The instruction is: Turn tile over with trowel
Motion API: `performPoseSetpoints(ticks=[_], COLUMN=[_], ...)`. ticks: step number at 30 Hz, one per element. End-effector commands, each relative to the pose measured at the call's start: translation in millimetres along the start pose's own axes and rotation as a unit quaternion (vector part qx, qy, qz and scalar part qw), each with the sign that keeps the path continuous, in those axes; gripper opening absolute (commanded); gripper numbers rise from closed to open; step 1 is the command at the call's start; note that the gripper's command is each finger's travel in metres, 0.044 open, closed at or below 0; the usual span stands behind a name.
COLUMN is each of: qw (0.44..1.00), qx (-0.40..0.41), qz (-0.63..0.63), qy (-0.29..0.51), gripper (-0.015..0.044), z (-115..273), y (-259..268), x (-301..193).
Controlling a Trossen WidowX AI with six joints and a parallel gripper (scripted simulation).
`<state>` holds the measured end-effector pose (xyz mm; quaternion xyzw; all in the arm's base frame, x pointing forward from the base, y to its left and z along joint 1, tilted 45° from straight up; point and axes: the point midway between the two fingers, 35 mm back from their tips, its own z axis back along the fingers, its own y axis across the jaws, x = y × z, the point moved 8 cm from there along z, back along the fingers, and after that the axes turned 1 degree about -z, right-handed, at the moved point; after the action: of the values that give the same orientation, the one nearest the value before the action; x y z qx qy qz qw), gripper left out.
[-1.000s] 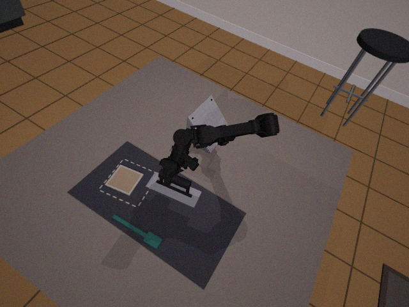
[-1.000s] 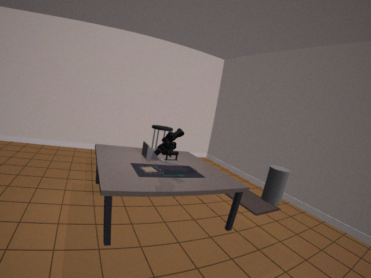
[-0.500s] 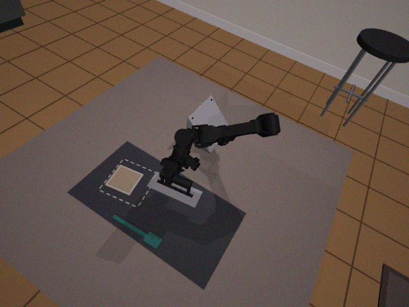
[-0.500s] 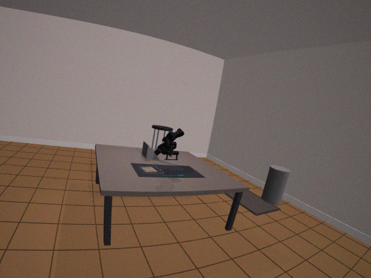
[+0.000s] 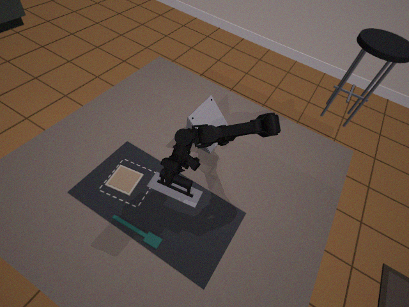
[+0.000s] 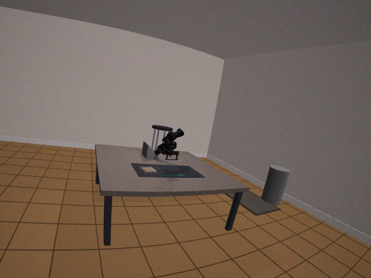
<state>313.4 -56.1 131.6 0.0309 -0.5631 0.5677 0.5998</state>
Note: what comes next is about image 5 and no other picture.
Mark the beige square tile with dark centre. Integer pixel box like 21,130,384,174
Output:
104,165,144,196

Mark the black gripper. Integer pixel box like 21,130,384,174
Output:
160,143,190,186

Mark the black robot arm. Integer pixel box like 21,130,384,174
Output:
174,113,281,171

